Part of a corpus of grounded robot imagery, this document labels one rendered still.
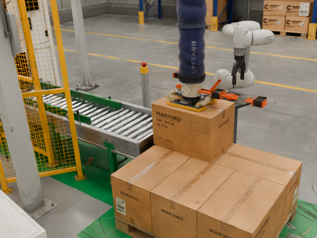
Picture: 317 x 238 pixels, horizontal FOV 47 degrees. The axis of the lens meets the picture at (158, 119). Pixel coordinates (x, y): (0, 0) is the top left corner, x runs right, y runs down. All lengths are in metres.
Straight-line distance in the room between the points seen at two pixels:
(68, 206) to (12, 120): 1.00
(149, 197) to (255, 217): 0.78
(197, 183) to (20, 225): 1.41
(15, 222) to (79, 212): 1.68
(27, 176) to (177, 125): 1.39
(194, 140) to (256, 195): 0.69
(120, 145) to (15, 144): 0.91
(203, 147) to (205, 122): 0.23
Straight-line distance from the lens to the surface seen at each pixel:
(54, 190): 3.89
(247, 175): 2.92
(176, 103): 3.08
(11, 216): 1.93
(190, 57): 2.92
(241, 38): 2.74
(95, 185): 3.83
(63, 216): 3.53
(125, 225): 3.15
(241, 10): 11.98
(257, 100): 2.82
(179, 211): 2.65
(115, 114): 4.07
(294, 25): 10.15
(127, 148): 3.38
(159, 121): 3.19
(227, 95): 2.92
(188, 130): 3.03
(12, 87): 3.13
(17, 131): 3.24
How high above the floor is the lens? 2.14
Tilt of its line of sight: 25 degrees down
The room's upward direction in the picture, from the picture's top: 3 degrees counter-clockwise
